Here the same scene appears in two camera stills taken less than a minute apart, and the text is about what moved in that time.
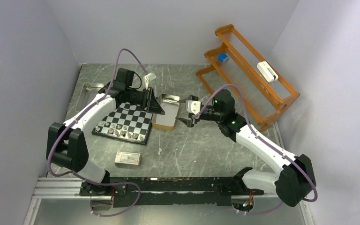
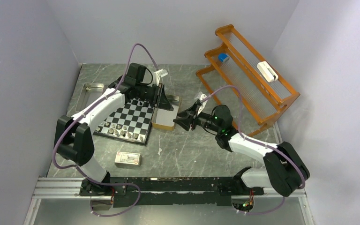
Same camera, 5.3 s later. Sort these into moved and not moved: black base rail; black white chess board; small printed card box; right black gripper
Moved: right black gripper
Not moved: small printed card box; black white chess board; black base rail
